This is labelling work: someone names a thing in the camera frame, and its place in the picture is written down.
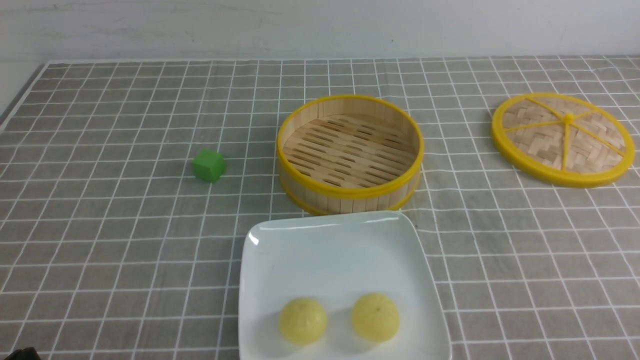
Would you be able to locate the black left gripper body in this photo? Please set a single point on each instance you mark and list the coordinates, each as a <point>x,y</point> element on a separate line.
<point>27,353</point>

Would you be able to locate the yellow steamed bun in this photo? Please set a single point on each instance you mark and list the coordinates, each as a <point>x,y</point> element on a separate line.
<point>375,317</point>
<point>302,321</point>

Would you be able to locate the white square plate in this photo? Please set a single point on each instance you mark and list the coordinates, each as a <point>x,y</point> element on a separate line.
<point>335,259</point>

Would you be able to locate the green cube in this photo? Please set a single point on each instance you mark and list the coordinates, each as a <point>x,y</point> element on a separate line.
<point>208,166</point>

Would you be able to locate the bamboo steamer basket yellow rim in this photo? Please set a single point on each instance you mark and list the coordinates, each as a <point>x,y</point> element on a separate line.
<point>347,154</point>

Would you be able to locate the woven bamboo steamer lid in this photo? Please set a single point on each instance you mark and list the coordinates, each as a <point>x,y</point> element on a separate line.
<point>562,140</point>

